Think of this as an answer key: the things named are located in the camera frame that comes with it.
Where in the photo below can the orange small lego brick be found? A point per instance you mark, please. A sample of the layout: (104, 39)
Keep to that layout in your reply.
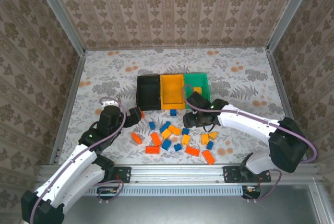
(143, 115)

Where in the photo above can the yellow sloped lego brick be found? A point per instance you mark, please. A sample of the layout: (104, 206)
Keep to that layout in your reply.
(213, 135)

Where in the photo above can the yellow square lego brick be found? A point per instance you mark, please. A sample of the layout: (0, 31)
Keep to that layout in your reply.
(197, 90)
(166, 134)
(204, 139)
(185, 140)

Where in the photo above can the yellow long lego brick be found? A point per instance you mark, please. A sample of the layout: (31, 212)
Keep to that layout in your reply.
(174, 129)

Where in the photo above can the blue long lego brick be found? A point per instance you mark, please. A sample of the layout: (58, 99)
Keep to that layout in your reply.
(165, 126)

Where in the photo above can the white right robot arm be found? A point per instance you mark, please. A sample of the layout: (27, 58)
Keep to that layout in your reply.
(242, 120)

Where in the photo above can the black plastic container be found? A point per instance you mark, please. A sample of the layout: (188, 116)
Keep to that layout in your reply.
(148, 91)

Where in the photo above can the yellow-orange plastic container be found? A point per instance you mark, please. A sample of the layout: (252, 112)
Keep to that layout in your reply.
(172, 88)

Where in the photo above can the green plastic container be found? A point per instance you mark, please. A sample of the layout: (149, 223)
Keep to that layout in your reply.
(202, 80)

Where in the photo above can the floral patterned tablecloth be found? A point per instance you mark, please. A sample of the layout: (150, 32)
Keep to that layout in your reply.
(109, 72)

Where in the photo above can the black left connector module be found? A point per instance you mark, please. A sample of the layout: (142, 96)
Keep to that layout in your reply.
(109, 190)

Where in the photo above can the black connector module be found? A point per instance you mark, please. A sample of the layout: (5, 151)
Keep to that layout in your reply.
(109, 190)
(251, 190)

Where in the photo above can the black right connector module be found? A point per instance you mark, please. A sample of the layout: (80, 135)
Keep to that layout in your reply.
(251, 190)

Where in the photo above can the grey metal sheet panel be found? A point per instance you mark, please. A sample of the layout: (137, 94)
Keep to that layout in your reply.
(182, 211)

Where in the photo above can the aluminium side rail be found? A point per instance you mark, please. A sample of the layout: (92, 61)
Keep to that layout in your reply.
(282, 91)
(69, 104)

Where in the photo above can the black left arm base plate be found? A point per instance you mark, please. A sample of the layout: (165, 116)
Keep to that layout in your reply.
(122, 174)

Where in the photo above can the aluminium front mounting rail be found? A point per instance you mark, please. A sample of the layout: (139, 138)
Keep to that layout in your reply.
(177, 173)

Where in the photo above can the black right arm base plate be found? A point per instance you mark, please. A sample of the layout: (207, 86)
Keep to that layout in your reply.
(231, 174)

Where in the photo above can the aluminium back rail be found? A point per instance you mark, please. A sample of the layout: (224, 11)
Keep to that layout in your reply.
(177, 48)

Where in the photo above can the aluminium corner post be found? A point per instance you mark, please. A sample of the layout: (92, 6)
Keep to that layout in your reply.
(290, 12)
(60, 15)

